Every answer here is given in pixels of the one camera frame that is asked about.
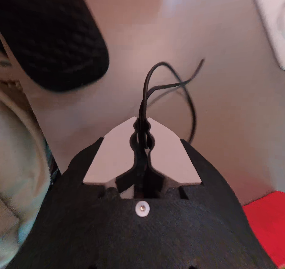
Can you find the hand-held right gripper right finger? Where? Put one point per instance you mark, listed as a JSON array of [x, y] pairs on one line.
[[172, 157]]

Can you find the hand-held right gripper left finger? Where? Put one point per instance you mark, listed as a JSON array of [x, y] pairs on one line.
[[109, 157]]

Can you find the white rounded object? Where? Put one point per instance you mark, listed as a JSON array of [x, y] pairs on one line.
[[272, 19]]

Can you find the cream sweatshirt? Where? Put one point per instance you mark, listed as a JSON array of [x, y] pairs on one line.
[[20, 153]]

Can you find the red plastic bin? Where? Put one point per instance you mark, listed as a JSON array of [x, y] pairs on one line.
[[267, 228]]

